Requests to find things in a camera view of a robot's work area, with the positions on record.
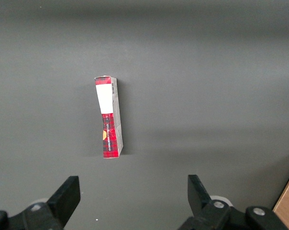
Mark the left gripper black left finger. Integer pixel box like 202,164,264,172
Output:
0,176,81,230

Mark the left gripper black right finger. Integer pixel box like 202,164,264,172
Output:
178,174,289,230

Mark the wooden drawer cabinet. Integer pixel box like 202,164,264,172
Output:
272,165,289,230

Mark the red plaid cookie box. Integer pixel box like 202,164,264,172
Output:
94,75,124,160

